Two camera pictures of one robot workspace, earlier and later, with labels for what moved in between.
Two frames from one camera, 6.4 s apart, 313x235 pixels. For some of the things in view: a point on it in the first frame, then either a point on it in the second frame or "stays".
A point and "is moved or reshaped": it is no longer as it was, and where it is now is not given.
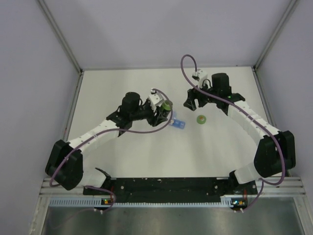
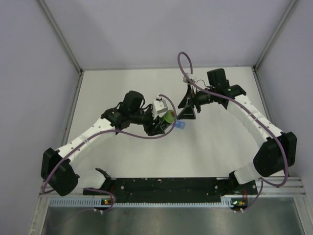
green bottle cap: (201, 119) is moved or reshaped
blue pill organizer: (176, 122) stays
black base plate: (171, 190) stays
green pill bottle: (166, 107) is moved or reshaped
